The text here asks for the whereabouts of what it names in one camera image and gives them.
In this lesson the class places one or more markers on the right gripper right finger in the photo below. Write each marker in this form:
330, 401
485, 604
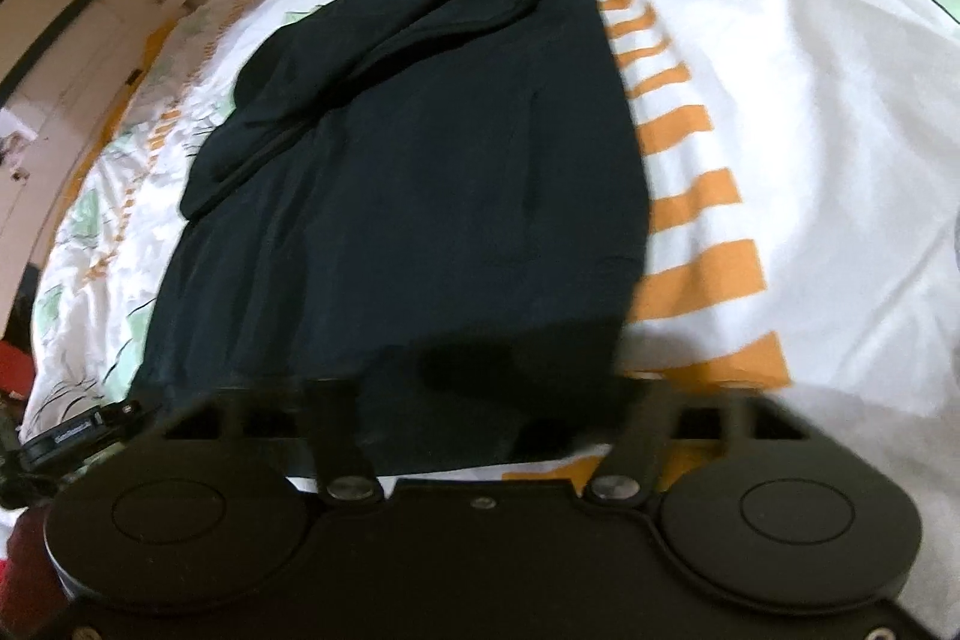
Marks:
647, 458

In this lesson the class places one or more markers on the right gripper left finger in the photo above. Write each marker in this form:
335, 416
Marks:
342, 471

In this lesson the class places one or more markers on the dark navy garment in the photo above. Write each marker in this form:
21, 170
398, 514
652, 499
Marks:
427, 216

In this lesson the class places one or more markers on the white patterned duvet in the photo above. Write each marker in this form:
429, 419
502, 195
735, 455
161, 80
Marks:
804, 167

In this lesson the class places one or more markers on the white wooden shelf unit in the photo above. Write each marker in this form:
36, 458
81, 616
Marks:
65, 64

